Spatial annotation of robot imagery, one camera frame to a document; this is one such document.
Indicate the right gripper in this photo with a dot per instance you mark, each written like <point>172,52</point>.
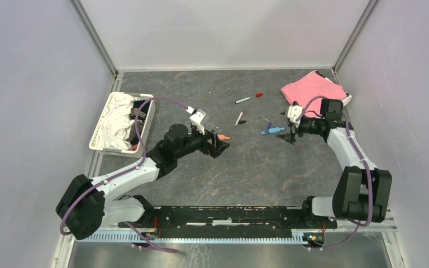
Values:
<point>290,137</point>

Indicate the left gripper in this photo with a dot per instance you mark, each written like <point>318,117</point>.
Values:
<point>215,148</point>

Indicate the orange pen cap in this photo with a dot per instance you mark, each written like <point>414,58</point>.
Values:
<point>223,137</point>

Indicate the blue pen cap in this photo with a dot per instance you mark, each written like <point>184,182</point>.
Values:
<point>271,131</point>

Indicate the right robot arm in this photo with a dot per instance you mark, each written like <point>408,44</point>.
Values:
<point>362,194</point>

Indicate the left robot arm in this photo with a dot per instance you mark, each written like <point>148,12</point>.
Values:
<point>91,203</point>

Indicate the white pen middle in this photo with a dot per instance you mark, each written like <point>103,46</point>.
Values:
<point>238,119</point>

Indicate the white pen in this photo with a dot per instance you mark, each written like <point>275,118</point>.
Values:
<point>242,100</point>
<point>238,119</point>

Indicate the white pen upper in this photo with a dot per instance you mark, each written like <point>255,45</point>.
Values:
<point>242,100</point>

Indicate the pink folded cloth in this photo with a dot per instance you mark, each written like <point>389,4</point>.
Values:
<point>303,90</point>

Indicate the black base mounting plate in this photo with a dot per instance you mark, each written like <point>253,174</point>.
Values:
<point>230,222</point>

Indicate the black cloth in basket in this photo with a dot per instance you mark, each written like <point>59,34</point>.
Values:
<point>139,121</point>

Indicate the white plastic basket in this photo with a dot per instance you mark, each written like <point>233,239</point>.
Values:
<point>133,151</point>

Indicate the white cloth in basket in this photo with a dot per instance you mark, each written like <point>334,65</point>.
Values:
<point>114,125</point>

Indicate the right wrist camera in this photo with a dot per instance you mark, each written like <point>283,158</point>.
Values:
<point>295,111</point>

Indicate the aluminium frame rail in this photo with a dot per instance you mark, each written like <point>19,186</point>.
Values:
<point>125,231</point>

